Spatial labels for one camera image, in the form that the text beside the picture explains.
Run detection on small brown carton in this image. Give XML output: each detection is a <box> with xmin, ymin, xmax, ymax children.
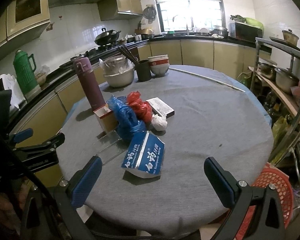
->
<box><xmin>94</xmin><ymin>104</ymin><xmax>119</xmax><ymax>133</ymax></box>

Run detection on blue white medicine box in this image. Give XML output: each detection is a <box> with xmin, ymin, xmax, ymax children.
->
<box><xmin>121</xmin><ymin>132</ymin><xmax>165</xmax><ymax>179</ymax></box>

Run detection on blue plastic bag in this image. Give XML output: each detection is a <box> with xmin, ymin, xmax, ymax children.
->
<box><xmin>107</xmin><ymin>95</ymin><xmax>147</xmax><ymax>142</ymax></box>

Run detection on white paper ball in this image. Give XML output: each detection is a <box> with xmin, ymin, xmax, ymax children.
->
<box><xmin>151</xmin><ymin>114</ymin><xmax>168</xmax><ymax>132</ymax></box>

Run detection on red plastic bag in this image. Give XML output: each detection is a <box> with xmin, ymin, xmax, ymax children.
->
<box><xmin>127</xmin><ymin>91</ymin><xmax>152</xmax><ymax>124</ymax></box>

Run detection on white cardboard box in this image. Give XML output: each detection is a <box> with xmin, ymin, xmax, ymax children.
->
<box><xmin>146</xmin><ymin>97</ymin><xmax>175</xmax><ymax>118</ymax></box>

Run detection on red plastic basket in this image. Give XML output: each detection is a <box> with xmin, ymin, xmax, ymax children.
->
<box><xmin>235</xmin><ymin>163</ymin><xmax>293</xmax><ymax>239</ymax></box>

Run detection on white electric kettle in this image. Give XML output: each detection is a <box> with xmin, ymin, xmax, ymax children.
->
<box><xmin>0</xmin><ymin>74</ymin><xmax>26</xmax><ymax>110</ymax></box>

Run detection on green thermos jug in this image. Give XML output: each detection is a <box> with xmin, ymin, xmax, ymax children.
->
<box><xmin>13</xmin><ymin>49</ymin><xmax>38</xmax><ymax>95</ymax></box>

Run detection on purple thermos bottle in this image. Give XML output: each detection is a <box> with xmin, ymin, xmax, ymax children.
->
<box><xmin>72</xmin><ymin>57</ymin><xmax>106</xmax><ymax>111</ymax></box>

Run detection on steel bowl with plastic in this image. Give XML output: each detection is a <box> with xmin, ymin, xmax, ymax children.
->
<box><xmin>99</xmin><ymin>55</ymin><xmax>135</xmax><ymax>88</ymax></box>

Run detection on dark chopstick holder cup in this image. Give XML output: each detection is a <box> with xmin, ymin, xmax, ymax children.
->
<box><xmin>135</xmin><ymin>60</ymin><xmax>152</xmax><ymax>82</ymax></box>

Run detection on black wok on stove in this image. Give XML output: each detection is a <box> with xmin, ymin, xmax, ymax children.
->
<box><xmin>94</xmin><ymin>28</ymin><xmax>121</xmax><ymax>46</ymax></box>

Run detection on white stick on table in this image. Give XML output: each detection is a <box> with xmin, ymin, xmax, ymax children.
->
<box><xmin>170</xmin><ymin>67</ymin><xmax>245</xmax><ymax>93</ymax></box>

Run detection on steel pot on shelf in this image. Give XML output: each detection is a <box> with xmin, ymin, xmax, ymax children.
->
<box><xmin>275</xmin><ymin>67</ymin><xmax>299</xmax><ymax>94</ymax></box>

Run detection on stacked red white bowls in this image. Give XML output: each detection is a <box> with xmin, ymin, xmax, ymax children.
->
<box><xmin>148</xmin><ymin>54</ymin><xmax>170</xmax><ymax>76</ymax></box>

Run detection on metal shelf rack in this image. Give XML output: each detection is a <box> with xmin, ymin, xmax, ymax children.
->
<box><xmin>250</xmin><ymin>37</ymin><xmax>300</xmax><ymax>166</ymax></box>

